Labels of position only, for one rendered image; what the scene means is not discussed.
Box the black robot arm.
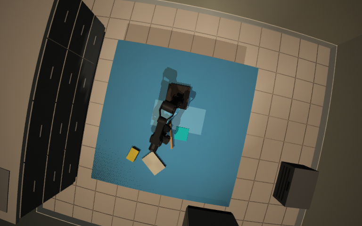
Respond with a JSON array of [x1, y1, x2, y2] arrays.
[[149, 94, 184, 153]]

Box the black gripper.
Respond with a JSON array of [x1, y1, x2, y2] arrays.
[[162, 124, 171, 138]]

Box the beige rectangular box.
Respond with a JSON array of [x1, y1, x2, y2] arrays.
[[142, 152, 166, 175]]

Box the yellow rectangular block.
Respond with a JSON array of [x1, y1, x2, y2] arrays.
[[126, 147, 140, 162]]

